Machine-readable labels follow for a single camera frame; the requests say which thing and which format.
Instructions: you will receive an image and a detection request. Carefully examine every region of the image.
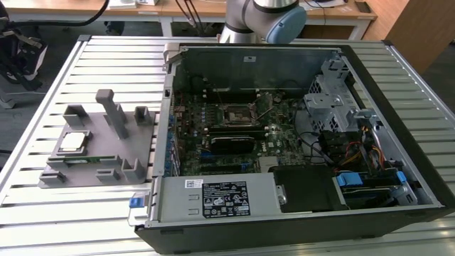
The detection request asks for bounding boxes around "silver square CPU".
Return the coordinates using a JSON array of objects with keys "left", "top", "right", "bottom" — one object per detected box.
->
[{"left": 58, "top": 132, "right": 88, "bottom": 153}]

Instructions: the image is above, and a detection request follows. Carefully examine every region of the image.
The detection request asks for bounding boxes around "metal socket cover frame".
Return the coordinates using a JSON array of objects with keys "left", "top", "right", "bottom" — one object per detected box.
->
[{"left": 253, "top": 91, "right": 276, "bottom": 113}]

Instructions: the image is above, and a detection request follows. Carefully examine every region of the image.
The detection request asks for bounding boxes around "black CPU socket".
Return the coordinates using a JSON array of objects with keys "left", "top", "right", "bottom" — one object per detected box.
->
[{"left": 220, "top": 102, "right": 258, "bottom": 127}]

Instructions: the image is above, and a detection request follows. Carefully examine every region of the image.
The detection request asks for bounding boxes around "grey metal stand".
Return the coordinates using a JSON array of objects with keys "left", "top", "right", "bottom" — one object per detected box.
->
[{"left": 0, "top": 87, "right": 17, "bottom": 109}]

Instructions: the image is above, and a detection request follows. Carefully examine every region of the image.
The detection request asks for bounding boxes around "wooden desk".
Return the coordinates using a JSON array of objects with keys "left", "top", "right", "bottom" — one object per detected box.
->
[{"left": 0, "top": 0, "right": 377, "bottom": 41}]

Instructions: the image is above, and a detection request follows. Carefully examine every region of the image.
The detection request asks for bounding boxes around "grey plastic parts rack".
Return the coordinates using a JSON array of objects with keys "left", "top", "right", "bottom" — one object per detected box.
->
[{"left": 37, "top": 89, "right": 158, "bottom": 189}]

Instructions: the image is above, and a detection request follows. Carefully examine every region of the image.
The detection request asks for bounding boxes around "green RAM stick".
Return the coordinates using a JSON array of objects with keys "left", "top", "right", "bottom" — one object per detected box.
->
[{"left": 48, "top": 156, "right": 117, "bottom": 164}]

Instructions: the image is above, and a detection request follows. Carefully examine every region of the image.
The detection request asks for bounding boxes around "black installed RAM stick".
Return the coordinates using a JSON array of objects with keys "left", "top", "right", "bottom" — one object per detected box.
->
[{"left": 208, "top": 124, "right": 266, "bottom": 138}]

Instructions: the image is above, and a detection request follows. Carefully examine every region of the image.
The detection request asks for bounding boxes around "grey power supply unit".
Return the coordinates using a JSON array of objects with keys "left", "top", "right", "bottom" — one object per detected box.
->
[{"left": 145, "top": 174, "right": 285, "bottom": 222}]

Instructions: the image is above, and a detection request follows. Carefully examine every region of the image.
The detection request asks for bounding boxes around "black graphics card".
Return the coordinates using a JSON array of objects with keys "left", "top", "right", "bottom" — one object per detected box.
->
[{"left": 209, "top": 135, "right": 256, "bottom": 155}]

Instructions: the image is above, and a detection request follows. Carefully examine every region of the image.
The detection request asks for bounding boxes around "green motherboard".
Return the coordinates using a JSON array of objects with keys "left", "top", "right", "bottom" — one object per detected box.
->
[{"left": 169, "top": 90, "right": 309, "bottom": 177}]

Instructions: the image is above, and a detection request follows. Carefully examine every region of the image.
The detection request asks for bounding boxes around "silver chipset heatsink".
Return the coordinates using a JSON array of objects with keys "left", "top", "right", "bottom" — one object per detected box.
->
[{"left": 257, "top": 156, "right": 280, "bottom": 173}]

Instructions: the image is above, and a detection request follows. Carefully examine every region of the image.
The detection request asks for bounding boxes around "grey metal drive cage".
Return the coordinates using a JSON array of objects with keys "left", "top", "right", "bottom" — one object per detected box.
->
[{"left": 304, "top": 60, "right": 377, "bottom": 133}]

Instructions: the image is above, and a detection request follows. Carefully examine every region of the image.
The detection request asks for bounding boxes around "black open PC case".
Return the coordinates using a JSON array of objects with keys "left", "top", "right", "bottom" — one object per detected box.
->
[{"left": 133, "top": 42, "right": 455, "bottom": 255}]

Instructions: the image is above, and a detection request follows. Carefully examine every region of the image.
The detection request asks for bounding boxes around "black plastic shroud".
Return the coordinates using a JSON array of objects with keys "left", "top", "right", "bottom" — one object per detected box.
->
[{"left": 268, "top": 165, "right": 348, "bottom": 213}]

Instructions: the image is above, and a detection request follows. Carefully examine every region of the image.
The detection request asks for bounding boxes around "blue disk carrier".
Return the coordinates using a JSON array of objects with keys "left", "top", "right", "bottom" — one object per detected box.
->
[{"left": 334, "top": 173, "right": 362, "bottom": 190}]

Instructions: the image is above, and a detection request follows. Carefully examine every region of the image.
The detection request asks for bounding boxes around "wooden cabinet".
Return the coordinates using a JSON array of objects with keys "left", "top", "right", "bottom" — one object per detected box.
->
[{"left": 361, "top": 0, "right": 455, "bottom": 74}]

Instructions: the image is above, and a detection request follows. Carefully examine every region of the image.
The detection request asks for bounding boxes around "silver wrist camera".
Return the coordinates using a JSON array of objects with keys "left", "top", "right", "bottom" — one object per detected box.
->
[{"left": 33, "top": 44, "right": 49, "bottom": 77}]

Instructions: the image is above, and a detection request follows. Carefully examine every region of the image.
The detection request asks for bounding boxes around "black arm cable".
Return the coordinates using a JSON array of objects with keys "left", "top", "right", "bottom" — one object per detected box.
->
[{"left": 0, "top": 0, "right": 110, "bottom": 28}]

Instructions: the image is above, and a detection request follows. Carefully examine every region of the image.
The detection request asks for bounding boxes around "grey case handle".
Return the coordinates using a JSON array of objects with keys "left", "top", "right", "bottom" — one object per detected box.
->
[{"left": 161, "top": 43, "right": 182, "bottom": 72}]

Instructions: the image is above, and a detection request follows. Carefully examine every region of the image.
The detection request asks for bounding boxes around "coloured wire bundle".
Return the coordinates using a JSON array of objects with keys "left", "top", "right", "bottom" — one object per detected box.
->
[{"left": 333, "top": 126, "right": 386, "bottom": 171}]

